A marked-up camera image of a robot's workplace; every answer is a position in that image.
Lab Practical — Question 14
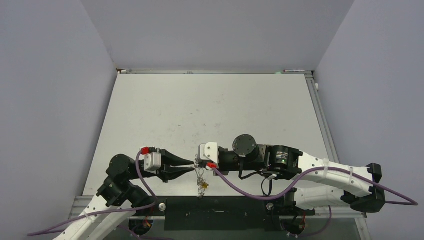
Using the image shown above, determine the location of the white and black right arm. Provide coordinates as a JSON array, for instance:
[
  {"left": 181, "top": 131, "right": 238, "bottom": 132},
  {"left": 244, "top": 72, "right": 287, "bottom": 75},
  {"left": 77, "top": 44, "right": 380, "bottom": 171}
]
[{"left": 196, "top": 134, "right": 386, "bottom": 214}]

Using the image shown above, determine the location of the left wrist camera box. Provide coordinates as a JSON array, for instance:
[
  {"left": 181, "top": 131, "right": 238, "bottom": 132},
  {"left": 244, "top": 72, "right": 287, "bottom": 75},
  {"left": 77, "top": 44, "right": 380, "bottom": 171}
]
[{"left": 143, "top": 152, "right": 162, "bottom": 172}]

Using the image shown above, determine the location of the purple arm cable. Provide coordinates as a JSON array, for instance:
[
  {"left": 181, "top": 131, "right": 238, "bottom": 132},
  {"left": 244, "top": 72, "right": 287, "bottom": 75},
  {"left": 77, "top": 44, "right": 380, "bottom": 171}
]
[
  {"left": 27, "top": 147, "right": 159, "bottom": 237},
  {"left": 206, "top": 162, "right": 419, "bottom": 207}
]

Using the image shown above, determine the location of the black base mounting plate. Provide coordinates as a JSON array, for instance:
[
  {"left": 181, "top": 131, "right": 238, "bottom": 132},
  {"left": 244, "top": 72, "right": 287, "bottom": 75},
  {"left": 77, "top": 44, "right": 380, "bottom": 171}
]
[{"left": 128, "top": 196, "right": 316, "bottom": 235}]

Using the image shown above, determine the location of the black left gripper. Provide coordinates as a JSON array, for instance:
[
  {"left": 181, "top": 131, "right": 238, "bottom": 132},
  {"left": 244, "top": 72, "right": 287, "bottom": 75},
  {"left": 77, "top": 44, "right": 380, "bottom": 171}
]
[{"left": 126, "top": 149, "right": 195, "bottom": 182}]

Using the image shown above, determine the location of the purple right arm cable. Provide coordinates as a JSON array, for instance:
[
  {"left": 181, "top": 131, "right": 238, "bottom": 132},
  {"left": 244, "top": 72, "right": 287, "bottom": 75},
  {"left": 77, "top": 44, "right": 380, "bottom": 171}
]
[{"left": 206, "top": 162, "right": 419, "bottom": 207}]

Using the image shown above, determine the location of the large metal keyring with rings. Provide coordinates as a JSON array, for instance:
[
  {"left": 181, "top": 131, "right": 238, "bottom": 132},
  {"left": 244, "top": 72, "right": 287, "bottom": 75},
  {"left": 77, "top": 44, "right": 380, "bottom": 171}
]
[{"left": 194, "top": 159, "right": 209, "bottom": 199}]

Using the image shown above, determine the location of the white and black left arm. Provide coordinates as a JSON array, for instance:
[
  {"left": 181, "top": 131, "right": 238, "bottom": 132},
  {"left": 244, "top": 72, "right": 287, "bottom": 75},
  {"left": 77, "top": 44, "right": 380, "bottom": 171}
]
[{"left": 57, "top": 147, "right": 194, "bottom": 240}]

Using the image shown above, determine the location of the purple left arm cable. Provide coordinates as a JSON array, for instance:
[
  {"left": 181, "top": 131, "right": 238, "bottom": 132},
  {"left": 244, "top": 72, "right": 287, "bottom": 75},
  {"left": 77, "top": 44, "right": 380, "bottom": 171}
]
[{"left": 27, "top": 147, "right": 159, "bottom": 237}]

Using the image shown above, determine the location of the aluminium table frame rail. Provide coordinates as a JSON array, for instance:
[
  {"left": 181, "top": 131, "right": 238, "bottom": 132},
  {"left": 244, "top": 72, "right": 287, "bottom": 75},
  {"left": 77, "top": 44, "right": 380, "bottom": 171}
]
[{"left": 304, "top": 71, "right": 340, "bottom": 163}]

